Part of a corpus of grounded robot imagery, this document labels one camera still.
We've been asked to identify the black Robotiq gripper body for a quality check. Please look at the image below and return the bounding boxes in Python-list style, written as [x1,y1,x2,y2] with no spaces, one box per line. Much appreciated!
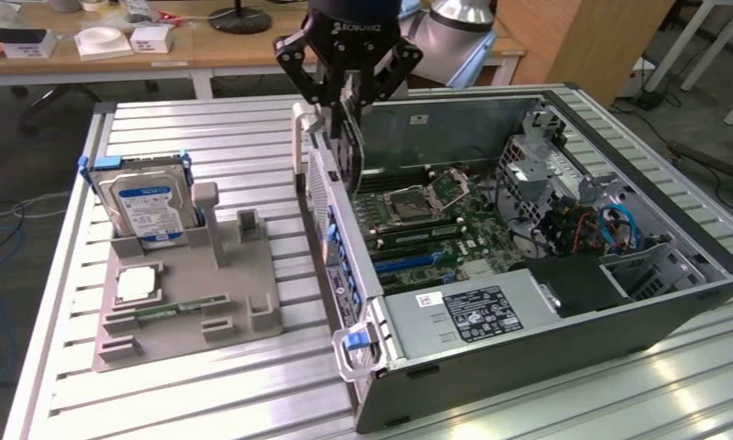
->
[304,0,401,100]

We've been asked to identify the black graphics card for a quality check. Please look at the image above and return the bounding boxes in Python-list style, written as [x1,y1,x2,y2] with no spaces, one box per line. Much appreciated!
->
[330,72,369,193]

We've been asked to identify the wooden desk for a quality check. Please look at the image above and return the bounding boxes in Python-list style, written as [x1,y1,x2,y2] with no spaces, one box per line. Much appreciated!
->
[0,0,526,100]

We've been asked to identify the black round monitor stand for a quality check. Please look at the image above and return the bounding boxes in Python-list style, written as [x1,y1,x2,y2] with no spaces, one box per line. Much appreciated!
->
[207,0,273,36]

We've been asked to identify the small white labelled box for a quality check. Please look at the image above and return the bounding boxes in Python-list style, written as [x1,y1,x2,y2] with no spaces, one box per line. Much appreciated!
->
[127,24,175,55]

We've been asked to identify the open metal socket cover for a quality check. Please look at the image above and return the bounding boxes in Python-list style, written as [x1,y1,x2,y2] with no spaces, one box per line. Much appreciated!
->
[426,168,473,207]

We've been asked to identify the wooden cabinet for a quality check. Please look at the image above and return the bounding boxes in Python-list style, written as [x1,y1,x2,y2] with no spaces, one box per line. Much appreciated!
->
[510,0,677,107]

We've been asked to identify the CPU socket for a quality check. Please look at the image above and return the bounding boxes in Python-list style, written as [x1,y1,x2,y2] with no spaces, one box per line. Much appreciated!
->
[382,185,441,226]

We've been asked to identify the white moulded tray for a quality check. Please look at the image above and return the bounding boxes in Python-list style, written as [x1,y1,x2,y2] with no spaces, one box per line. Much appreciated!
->
[73,26,135,61]

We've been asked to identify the perforated metal drive cage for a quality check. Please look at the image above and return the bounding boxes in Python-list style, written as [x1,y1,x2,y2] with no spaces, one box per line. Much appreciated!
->
[497,109,594,222]

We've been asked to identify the installed black RAM stick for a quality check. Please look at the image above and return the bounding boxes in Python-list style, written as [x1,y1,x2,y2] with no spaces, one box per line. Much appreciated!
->
[374,220,466,251]

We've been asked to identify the hard disk with blue caddy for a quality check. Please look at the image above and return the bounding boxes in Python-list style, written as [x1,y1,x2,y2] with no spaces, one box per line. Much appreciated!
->
[78,148,199,251]

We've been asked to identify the black chair base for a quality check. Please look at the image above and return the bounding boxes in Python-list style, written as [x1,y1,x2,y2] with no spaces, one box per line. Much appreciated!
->
[10,80,161,135]

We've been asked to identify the blue expansion slot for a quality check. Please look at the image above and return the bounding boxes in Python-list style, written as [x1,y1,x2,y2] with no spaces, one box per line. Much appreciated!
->
[372,253,442,275]

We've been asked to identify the white box with dark lid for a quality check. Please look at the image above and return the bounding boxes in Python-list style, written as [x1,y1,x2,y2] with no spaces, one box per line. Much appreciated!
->
[0,27,57,60]

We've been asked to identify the silver CPU chip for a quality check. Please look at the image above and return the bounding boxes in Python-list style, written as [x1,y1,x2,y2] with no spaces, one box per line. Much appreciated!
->
[113,264,163,303]

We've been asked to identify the grey power supply unit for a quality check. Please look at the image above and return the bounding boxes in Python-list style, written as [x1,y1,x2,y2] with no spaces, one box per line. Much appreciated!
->
[382,268,564,361]

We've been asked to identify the green RAM stick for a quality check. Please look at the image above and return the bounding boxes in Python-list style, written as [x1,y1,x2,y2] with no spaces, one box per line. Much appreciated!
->
[134,298,207,322]

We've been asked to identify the grey disk bay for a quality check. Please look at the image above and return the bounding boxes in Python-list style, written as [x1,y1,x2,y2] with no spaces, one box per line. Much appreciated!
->
[597,242,709,302]

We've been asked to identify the grey parts rack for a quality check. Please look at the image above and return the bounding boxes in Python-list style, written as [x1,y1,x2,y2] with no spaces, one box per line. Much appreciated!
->
[90,181,286,373]

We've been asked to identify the open black PC case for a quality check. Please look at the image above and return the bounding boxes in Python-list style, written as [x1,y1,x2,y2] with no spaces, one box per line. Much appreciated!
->
[290,93,733,435]

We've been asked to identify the white table frame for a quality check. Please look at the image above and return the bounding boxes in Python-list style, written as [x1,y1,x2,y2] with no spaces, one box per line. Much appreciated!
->
[640,0,733,126]

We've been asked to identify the blue wire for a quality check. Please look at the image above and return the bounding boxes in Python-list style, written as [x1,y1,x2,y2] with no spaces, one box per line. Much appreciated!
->
[597,203,644,256]

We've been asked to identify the blue floor cable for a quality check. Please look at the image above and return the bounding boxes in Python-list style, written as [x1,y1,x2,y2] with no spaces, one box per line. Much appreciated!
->
[0,214,26,395]

